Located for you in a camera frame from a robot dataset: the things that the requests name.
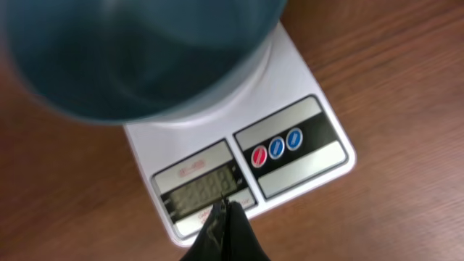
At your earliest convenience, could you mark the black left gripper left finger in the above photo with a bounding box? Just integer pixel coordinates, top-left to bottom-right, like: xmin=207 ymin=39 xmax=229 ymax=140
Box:
xmin=181 ymin=202 xmax=227 ymax=261

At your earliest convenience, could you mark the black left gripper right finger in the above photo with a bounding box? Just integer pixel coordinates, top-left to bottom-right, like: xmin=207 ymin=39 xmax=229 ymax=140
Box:
xmin=224 ymin=202 xmax=270 ymax=261

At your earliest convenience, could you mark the white digital kitchen scale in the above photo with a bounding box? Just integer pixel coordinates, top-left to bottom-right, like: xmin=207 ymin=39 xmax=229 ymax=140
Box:
xmin=125 ymin=25 xmax=357 ymax=247

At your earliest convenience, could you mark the blue plastic bowl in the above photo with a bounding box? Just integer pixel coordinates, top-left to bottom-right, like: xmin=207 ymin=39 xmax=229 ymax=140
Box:
xmin=1 ymin=0 xmax=286 ymax=125

